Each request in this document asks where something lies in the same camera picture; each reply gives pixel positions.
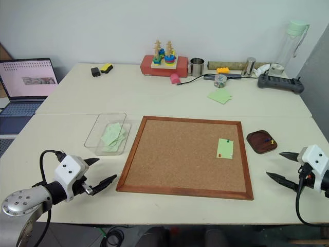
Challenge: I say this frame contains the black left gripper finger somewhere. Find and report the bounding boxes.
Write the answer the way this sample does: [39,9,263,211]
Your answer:
[90,174,118,196]
[84,157,101,167]

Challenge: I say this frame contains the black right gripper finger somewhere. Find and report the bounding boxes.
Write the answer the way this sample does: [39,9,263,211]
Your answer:
[266,171,299,193]
[279,151,301,163]

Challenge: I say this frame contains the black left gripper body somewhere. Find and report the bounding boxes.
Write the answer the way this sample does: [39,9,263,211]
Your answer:
[69,160,95,198]

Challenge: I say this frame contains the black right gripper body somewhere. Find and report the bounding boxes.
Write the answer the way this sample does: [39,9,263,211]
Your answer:
[297,163,319,192]

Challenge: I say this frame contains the green sticky note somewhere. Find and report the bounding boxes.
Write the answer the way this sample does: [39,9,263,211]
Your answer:
[215,138,234,160]

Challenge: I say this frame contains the wood-framed cork board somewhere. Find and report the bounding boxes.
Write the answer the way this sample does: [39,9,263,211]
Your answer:
[115,115,254,201]

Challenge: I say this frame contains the green sticky note pad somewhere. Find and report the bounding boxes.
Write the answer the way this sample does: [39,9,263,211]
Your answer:
[207,87,233,106]

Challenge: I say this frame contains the clear plastic tray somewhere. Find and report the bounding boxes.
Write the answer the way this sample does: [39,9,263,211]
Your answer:
[84,112,132,156]

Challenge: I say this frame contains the loose green paper notes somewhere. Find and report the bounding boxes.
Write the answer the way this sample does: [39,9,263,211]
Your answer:
[100,122,127,153]

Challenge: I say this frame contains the dark wooden tray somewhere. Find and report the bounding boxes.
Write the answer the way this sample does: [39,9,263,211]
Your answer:
[246,130,279,155]

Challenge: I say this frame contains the grey handheld remote controller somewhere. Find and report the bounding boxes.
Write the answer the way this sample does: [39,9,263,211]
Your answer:
[257,73,305,95]

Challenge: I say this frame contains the grey partition panel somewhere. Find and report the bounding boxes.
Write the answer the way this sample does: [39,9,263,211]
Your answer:
[297,25,329,145]

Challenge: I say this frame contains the clear tape roll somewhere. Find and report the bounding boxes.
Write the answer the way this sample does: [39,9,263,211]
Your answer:
[268,62,286,77]

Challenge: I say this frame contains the crumpled white cloth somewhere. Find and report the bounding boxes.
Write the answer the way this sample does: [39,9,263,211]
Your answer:
[252,64,271,77]

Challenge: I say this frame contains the yellow and black eraser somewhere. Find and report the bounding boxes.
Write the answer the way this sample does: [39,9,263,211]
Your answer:
[100,63,115,74]

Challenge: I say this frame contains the polished steel cylinder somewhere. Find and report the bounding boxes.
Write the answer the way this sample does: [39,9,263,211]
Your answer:
[241,57,257,77]

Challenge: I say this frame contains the grey usb hub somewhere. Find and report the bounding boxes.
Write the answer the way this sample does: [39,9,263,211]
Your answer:
[204,73,243,81]

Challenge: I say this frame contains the open laptop with pink screen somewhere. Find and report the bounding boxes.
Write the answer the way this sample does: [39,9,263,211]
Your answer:
[0,57,60,136]

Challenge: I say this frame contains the yellow toy brick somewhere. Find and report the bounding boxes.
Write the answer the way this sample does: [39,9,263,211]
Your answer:
[216,66,233,76]

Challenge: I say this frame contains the clear bottle with green lid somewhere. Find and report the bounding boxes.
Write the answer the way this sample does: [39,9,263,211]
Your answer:
[271,20,310,77]

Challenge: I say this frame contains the long olive cardboard roll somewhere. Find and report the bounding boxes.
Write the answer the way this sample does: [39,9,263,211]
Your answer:
[207,61,271,70]

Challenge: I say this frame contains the wooden colourful stacking toy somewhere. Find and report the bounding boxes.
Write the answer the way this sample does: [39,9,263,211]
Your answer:
[150,39,179,70]

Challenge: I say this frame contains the stainless steel mug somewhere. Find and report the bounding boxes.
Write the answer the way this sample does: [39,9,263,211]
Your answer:
[189,57,206,77]

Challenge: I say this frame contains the red rectangular box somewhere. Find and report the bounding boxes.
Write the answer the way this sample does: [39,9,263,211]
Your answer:
[140,54,190,78]

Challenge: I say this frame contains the brown cardboard piece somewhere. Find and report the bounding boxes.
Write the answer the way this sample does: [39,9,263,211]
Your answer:
[0,42,13,62]

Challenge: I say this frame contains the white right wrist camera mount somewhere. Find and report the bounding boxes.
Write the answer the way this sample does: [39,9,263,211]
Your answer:
[298,144,329,193]

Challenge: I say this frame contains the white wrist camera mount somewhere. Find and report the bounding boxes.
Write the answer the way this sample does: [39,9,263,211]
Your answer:
[53,154,89,203]
[298,144,329,193]

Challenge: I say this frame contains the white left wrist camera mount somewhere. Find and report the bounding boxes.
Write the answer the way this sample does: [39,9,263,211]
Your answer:
[53,154,89,203]

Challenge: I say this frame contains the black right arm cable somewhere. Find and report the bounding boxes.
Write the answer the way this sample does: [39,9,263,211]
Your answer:
[295,164,329,227]

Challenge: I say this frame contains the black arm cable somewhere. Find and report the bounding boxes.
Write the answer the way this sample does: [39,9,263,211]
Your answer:
[32,149,66,247]
[295,164,329,227]

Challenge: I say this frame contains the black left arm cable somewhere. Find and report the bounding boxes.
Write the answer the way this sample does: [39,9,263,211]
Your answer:
[32,149,66,247]

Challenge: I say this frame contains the coiled cables under table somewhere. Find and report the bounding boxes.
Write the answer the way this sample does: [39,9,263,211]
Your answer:
[100,224,125,247]

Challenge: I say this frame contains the black usb cable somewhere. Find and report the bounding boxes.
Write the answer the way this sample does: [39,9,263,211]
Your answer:
[175,74,220,86]

